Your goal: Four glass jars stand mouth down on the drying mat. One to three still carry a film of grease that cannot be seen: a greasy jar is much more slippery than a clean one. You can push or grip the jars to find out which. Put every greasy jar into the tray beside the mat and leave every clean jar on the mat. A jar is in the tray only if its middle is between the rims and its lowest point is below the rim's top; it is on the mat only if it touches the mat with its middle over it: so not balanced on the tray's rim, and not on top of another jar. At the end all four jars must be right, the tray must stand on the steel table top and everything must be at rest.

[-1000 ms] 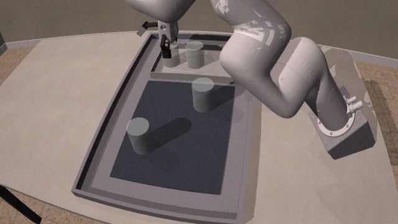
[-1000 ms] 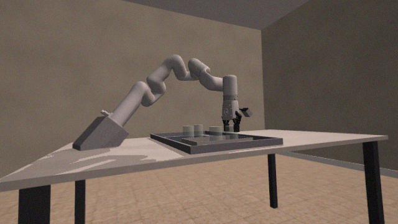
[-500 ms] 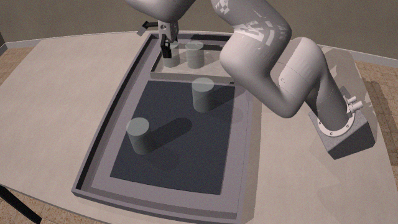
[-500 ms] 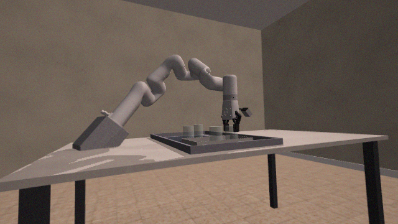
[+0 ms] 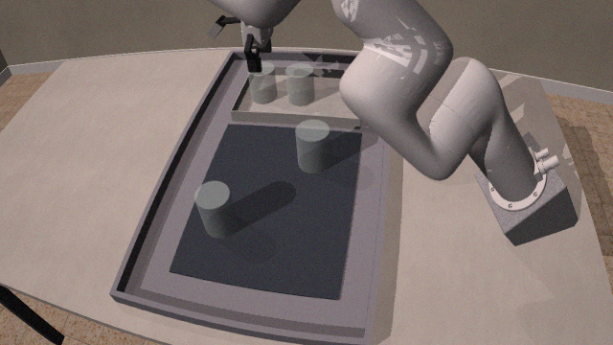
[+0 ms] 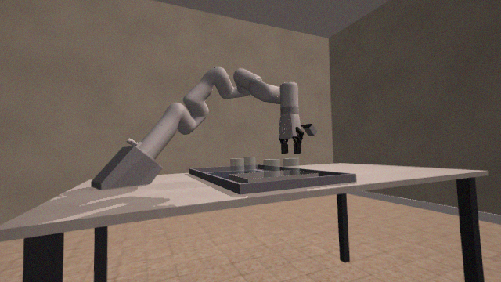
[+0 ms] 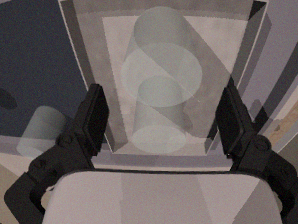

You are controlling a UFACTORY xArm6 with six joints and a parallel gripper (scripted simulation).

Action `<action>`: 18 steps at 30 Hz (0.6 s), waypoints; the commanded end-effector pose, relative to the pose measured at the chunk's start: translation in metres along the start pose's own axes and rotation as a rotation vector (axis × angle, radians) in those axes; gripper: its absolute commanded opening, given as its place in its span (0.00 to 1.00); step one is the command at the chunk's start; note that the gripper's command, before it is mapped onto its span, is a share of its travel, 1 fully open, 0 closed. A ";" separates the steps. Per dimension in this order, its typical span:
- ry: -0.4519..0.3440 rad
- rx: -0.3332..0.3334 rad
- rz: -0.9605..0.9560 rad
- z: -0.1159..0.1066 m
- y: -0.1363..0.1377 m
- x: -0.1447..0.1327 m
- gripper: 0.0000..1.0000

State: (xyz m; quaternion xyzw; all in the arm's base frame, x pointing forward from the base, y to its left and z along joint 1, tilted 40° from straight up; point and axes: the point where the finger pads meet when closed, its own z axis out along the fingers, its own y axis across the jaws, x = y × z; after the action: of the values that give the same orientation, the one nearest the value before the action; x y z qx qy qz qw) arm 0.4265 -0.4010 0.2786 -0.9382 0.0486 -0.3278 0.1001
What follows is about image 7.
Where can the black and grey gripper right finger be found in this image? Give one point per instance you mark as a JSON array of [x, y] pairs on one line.
[[239, 140]]

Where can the white shallow tray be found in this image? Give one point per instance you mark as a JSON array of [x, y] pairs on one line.
[[224, 34]]

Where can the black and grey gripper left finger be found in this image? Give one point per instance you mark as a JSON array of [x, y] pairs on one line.
[[72, 151]]

